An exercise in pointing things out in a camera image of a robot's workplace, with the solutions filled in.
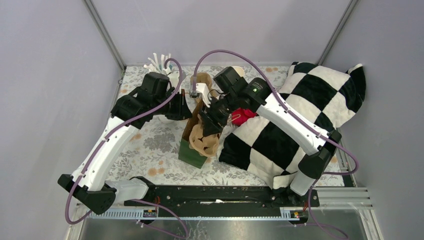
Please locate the light blue straw cup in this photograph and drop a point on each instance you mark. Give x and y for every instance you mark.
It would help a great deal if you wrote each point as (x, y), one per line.
(173, 74)

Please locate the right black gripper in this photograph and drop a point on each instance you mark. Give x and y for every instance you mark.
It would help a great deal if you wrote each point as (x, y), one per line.
(210, 119)

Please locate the red cloth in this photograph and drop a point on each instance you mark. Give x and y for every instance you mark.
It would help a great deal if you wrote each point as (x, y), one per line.
(241, 115)

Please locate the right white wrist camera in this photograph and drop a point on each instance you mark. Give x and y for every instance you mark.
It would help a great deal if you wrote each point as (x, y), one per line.
(201, 91)

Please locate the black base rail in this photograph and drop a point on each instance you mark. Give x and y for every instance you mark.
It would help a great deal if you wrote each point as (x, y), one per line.
(227, 201)

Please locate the brown cardboard cup carrier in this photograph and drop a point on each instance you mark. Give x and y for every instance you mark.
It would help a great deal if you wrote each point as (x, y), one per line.
(204, 77)

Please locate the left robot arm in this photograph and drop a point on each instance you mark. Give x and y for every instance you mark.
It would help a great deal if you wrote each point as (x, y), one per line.
(158, 94)

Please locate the green brown paper bag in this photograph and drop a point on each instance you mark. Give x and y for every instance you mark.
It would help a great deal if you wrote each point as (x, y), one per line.
(185, 154)

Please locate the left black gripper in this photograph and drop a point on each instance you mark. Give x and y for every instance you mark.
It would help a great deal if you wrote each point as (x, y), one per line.
(183, 111)

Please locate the stack of brown paper cups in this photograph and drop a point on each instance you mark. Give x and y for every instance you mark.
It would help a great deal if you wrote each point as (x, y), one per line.
(239, 70)

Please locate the floral table mat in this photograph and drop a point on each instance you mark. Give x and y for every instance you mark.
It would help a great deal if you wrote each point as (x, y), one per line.
(153, 152)

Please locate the black white checkered blanket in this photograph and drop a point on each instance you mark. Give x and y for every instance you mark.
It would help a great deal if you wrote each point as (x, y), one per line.
(323, 95)

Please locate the white plastic cup lid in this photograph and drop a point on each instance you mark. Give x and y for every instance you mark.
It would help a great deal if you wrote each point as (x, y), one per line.
(165, 120)

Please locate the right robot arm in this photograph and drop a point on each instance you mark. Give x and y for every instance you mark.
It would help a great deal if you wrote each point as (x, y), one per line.
(279, 145)

